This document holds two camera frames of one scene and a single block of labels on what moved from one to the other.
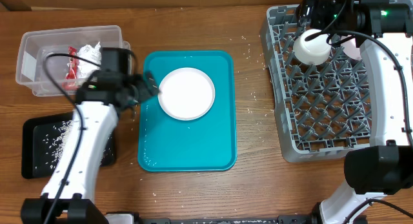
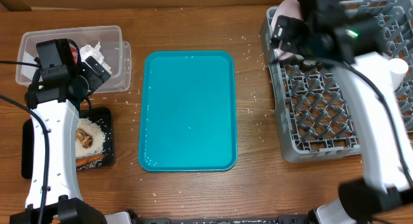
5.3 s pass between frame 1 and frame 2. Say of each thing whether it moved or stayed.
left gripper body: moved
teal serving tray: stayed
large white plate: moved
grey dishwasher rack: stayed
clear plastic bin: stayed
